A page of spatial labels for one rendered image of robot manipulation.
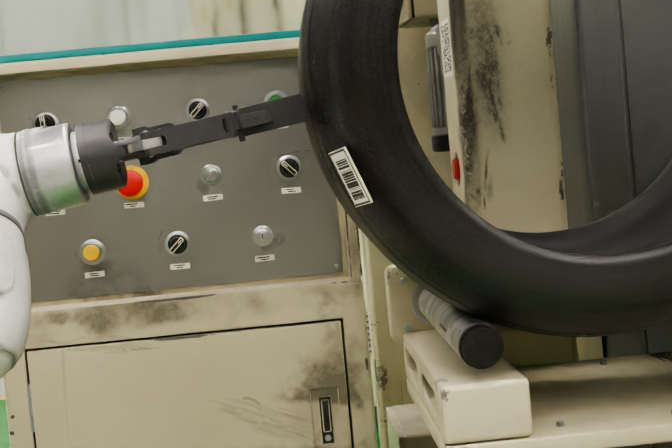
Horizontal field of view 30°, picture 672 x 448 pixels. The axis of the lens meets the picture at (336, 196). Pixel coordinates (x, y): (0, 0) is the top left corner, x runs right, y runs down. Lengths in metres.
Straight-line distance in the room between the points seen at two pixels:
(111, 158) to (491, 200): 0.54
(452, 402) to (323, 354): 0.66
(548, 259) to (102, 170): 0.46
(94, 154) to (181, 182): 0.64
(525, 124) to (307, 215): 0.45
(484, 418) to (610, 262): 0.20
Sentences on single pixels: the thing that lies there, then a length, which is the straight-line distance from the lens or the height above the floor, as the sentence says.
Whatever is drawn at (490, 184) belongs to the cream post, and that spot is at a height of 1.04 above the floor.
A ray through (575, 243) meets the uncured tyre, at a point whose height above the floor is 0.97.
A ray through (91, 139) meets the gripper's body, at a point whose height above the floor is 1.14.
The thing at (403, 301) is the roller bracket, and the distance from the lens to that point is 1.59.
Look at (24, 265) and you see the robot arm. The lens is 1.25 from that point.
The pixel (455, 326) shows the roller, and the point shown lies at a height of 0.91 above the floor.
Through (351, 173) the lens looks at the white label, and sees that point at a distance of 1.21.
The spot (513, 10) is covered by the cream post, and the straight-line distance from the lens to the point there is 1.63.
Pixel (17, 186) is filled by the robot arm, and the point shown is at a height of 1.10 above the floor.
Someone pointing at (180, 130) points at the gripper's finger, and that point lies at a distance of 1.28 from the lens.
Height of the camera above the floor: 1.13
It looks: 3 degrees down
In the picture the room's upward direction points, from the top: 5 degrees counter-clockwise
